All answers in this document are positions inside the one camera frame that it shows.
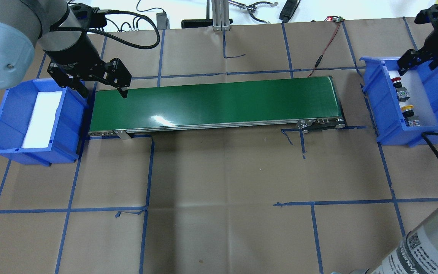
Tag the aluminium frame post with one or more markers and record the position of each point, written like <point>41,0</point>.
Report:
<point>220,15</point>

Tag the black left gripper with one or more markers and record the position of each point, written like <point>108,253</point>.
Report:
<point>75,52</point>

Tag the silver grabber reach tool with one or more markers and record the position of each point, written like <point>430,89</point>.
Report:
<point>251,9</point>

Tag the green conveyor belt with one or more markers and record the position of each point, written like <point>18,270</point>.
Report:
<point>311,103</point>

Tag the black power adapter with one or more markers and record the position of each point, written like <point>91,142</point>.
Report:
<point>162,21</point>

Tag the blue bin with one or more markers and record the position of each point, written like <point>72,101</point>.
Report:
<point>388,117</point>
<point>15,113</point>

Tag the yellow push button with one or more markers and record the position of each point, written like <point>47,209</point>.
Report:
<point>411,120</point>

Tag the white foam pad bin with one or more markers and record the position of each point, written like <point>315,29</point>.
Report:
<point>422,108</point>
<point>42,120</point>

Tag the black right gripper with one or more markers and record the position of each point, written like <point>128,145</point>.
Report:
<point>433,51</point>

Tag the red push button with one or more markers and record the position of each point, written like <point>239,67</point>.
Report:
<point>401,92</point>

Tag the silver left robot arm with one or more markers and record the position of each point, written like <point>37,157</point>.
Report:
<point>61,31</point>

